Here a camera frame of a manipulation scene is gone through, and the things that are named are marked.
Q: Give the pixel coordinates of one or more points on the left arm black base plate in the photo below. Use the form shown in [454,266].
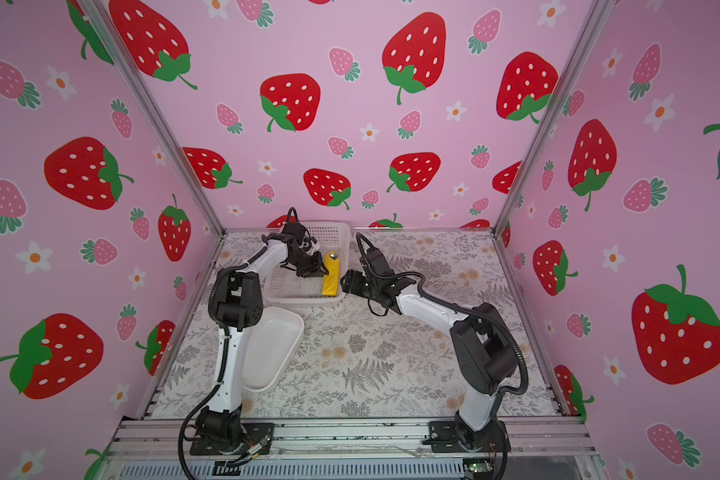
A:
[254,437]

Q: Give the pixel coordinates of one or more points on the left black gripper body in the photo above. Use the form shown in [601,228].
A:
[307,265]

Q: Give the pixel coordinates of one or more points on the white oval ceramic tray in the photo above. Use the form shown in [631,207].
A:
[272,346]

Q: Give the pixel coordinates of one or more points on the yellow paper napkin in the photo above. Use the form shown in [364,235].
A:
[331,278]

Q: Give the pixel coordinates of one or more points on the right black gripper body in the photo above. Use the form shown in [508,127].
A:
[359,284]

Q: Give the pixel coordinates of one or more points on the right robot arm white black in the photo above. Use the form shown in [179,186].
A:
[489,357]

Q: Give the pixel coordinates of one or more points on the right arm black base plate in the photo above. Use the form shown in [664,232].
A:
[455,436]

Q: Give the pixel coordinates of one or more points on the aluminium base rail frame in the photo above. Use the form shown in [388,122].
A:
[372,448]

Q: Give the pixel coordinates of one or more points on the white plastic perforated basket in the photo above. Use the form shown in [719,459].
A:
[302,284]

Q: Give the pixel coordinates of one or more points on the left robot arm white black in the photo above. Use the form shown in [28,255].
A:
[236,305]

